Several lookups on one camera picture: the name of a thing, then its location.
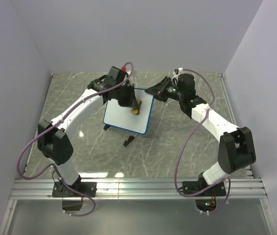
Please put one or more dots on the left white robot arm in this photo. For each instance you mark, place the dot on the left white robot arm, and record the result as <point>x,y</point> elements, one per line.
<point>54,136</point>

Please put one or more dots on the blue framed whiteboard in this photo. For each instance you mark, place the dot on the blue framed whiteboard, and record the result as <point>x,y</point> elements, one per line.
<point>121,117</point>

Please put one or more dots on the yellow eraser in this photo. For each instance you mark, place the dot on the yellow eraser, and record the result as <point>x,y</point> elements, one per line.
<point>136,109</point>

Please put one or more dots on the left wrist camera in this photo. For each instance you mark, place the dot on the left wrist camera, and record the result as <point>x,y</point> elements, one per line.
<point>129,70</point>

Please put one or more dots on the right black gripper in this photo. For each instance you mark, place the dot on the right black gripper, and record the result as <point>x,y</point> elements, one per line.
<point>159,89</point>

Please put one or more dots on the aluminium side rail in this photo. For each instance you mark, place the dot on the aluminium side rail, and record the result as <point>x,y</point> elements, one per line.
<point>229,101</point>

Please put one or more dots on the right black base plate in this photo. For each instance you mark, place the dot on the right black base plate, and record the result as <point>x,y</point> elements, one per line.
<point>192,187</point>

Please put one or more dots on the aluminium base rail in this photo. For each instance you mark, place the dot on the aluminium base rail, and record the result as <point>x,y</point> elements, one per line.
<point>131,189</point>

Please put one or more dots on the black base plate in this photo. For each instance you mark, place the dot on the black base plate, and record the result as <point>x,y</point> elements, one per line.
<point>85,188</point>
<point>192,187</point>

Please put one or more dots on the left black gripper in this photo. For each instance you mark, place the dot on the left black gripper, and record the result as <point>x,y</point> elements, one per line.
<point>132,101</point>

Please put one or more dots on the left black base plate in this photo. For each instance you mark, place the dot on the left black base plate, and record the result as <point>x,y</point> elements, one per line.
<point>85,188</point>

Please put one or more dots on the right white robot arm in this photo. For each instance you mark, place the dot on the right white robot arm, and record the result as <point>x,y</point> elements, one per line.
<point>236,146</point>

